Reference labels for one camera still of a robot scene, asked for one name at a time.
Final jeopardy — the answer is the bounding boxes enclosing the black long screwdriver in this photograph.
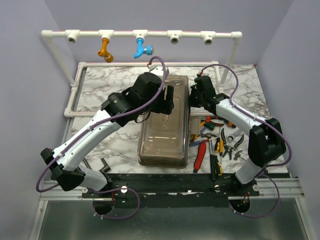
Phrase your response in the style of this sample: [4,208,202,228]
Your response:
[209,141,216,181]

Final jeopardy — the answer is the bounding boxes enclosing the silver combination wrench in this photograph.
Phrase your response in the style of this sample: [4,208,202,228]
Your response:
[226,129,242,142]

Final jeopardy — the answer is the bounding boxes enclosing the black metal base rail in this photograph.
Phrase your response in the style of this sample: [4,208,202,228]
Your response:
[82,173,260,209]

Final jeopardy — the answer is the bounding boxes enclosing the black pruning shears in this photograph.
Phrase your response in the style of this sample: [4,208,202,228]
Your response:
[232,135,245,150]

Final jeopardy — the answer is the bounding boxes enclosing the yellow black screwdriver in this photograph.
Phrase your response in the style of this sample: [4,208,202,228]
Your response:
[214,155,223,176]

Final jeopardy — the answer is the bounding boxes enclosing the red utility knife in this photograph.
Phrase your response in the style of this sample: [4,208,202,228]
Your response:
[193,142,207,174]

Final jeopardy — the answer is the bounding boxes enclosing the blue plastic faucet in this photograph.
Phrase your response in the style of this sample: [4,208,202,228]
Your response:
[133,37,154,59]

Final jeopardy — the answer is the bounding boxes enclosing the orange handled pliers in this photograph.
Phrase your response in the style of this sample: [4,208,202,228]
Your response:
[200,115,236,129]

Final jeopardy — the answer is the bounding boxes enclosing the brown translucent tool box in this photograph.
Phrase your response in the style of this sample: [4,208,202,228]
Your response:
[137,75,190,169]

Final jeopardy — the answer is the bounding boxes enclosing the yellow short screwdriver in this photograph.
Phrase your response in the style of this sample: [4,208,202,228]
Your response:
[214,137,224,154]

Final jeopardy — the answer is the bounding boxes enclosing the black needle nose pliers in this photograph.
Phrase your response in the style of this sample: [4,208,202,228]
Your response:
[220,128,232,161]

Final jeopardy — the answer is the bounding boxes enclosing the orange plastic faucet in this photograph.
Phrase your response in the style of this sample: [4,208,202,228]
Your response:
[97,37,114,63]

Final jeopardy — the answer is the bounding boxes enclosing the claw hammer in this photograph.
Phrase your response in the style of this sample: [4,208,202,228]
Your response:
[201,133,218,181]

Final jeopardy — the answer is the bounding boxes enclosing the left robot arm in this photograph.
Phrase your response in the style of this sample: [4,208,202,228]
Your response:
[40,72,175,198]

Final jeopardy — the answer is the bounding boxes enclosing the white PVC pipe frame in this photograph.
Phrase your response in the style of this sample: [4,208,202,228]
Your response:
[41,29,243,118]

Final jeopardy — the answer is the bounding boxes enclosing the green handled screwdriver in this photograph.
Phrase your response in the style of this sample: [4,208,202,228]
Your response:
[200,121,215,131]

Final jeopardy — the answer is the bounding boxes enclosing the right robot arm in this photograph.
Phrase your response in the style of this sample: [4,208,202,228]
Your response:
[189,75,287,196]

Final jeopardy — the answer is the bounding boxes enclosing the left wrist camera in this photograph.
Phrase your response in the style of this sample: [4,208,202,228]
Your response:
[148,65,170,78]

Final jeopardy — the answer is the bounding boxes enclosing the black L bracket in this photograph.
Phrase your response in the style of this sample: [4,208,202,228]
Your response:
[99,158,111,173]

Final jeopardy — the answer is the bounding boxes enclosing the blue handled screwdriver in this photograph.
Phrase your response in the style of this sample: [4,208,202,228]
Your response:
[189,139,210,147]

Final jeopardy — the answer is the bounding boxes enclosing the small black hammer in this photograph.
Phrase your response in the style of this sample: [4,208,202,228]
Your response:
[233,150,247,161]

